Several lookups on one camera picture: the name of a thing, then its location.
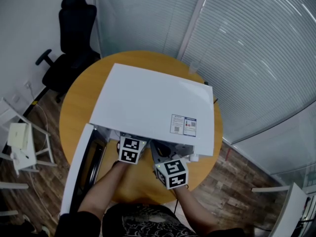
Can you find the white window blinds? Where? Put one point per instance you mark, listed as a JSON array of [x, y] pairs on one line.
[[247, 58]]

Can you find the person's black printed shirt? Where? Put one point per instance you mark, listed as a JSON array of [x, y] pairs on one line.
[[148, 223]]

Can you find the white door panel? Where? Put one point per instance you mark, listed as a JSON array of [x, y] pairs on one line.
[[291, 211]]

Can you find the round wooden table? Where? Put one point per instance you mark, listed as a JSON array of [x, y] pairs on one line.
[[81, 95]]

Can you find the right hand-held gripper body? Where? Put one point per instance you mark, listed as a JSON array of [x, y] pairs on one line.
[[174, 173]]

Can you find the black office chair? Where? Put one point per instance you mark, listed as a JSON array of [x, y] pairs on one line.
[[74, 33]]

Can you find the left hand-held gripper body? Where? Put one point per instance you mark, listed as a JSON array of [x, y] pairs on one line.
[[130, 152]]

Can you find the flat white box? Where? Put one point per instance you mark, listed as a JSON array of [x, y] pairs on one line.
[[18, 135]]

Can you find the white microwave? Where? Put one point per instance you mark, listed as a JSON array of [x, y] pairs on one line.
[[153, 100]]

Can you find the person's right forearm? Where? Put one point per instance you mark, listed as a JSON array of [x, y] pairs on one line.
[[195, 209]]

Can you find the white wall socket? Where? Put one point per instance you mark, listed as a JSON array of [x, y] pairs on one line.
[[28, 85]]

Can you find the white wooden chair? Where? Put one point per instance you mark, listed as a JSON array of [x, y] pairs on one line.
[[27, 159]]

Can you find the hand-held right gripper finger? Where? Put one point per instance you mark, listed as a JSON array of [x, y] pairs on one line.
[[155, 152], [175, 148]]

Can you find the person's left forearm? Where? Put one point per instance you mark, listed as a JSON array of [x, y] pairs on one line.
[[103, 189]]

